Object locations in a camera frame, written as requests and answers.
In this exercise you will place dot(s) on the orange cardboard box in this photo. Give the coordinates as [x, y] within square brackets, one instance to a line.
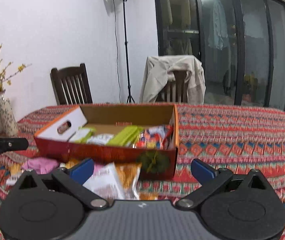
[83, 131]

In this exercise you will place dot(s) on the black framed glass door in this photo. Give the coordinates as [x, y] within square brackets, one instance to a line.
[241, 44]

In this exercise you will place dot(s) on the white snack packet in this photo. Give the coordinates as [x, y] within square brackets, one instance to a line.
[105, 183]

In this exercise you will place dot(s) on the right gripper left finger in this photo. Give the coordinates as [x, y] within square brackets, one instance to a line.
[49, 206]

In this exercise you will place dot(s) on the red patterned tablecloth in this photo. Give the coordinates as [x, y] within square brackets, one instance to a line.
[237, 138]

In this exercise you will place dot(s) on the orange cracker packet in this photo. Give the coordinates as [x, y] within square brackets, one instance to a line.
[128, 176]

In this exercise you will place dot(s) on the dark wooden chair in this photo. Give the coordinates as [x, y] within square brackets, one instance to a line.
[71, 85]

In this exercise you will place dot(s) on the colourful sausage snack bag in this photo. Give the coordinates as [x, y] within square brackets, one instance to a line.
[156, 137]

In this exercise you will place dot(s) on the pink snack packet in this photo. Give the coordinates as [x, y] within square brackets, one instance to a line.
[40, 165]

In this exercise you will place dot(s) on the green snack bar packet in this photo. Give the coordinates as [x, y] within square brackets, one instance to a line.
[125, 137]

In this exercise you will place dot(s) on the chair with beige jacket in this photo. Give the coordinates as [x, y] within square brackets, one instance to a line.
[175, 91]

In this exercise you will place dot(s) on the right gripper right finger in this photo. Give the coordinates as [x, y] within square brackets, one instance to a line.
[235, 206]

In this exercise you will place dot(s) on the beige jacket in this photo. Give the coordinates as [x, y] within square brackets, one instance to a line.
[159, 70]

